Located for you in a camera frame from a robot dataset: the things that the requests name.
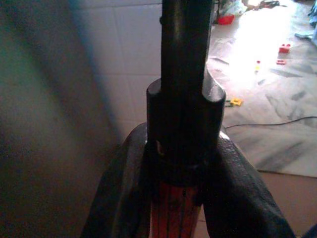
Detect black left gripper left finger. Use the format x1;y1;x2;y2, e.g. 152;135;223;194
79;122;155;238

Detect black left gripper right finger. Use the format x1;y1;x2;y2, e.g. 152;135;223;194
198;131;298;238

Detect black and red broom handle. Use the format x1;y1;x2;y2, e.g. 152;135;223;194
145;0;226;238

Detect white marbled floor mat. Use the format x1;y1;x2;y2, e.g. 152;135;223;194
204;0;317;178

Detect yellow green toy brick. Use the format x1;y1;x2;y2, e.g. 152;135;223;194
224;98;244;108

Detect large red toy brick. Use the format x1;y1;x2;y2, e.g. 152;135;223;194
278;43;292;54

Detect red plastic toy tub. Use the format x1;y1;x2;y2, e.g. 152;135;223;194
217;14;235;25

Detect blue cloth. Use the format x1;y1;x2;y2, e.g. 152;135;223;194
294;0;317;47

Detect clear plastic bag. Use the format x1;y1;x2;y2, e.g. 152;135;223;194
220;0;248;17

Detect thin black cable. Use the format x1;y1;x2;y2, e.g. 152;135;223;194
222;116;317;129

